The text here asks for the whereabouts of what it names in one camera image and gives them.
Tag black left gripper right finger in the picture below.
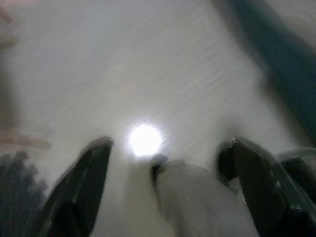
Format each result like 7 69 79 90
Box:
229 138 316 237

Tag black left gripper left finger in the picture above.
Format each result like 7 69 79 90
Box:
32 136 114 237

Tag dark knitted textile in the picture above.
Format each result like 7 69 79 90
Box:
0 150 50 237

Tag grey white robot leg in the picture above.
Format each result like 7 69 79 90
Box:
151 154 259 237

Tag dark teal furniture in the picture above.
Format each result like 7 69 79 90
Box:
222 0 316 146

